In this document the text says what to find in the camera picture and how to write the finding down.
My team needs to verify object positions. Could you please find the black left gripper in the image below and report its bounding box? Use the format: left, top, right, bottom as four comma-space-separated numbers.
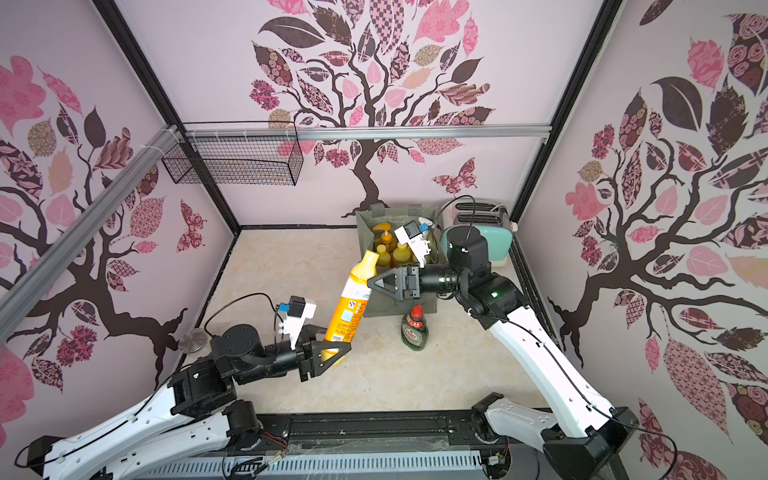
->
235, 323, 351, 384

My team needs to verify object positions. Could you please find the grey-green shopping bag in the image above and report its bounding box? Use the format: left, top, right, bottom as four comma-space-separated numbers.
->
355, 203, 448, 318

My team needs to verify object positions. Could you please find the orange bottle yellow cap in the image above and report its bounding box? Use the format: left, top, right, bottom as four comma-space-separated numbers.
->
392, 243, 413, 266
324, 251, 378, 343
376, 244, 392, 268

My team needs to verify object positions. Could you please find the orange pump soap bottle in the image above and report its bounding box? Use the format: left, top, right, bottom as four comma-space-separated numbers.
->
372, 222, 397, 252

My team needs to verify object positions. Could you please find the dark green bottle red cap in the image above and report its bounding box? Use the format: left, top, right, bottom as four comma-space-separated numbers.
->
400, 305, 429, 351

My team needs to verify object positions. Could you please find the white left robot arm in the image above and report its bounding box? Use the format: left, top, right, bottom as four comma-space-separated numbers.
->
18, 324, 351, 479

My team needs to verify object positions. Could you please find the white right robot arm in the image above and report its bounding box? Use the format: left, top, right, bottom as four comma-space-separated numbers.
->
368, 222, 638, 479

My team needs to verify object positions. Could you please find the mint green toaster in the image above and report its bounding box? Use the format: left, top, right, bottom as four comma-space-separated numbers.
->
436, 198, 513, 267

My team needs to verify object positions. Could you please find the clear glass jar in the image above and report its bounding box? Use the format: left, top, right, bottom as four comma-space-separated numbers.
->
178, 327, 210, 358

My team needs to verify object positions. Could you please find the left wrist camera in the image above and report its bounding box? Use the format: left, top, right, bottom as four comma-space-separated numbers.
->
277, 295, 317, 350

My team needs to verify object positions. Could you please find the black wire basket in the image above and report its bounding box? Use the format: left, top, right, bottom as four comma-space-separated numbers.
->
162, 120, 304, 186

